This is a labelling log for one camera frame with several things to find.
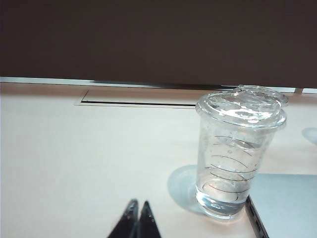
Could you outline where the wide brown desk divider panel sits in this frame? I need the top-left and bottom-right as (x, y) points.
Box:
(0, 0), (317, 89)

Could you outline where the desk cable flap cover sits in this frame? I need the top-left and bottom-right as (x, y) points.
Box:
(74, 89), (199, 107)

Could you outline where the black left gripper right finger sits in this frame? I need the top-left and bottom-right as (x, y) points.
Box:
(137, 200), (162, 238)

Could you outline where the silver divider mounting rail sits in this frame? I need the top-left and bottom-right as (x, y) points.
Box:
(0, 76), (317, 94)

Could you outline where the tall clear plastic lidded cup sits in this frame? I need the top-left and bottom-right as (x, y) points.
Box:
(195, 84), (289, 220)

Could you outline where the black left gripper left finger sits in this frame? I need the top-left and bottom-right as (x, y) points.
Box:
(108, 198), (140, 238)

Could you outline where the silver Dell laptop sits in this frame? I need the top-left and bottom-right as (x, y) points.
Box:
(244, 173), (317, 238)

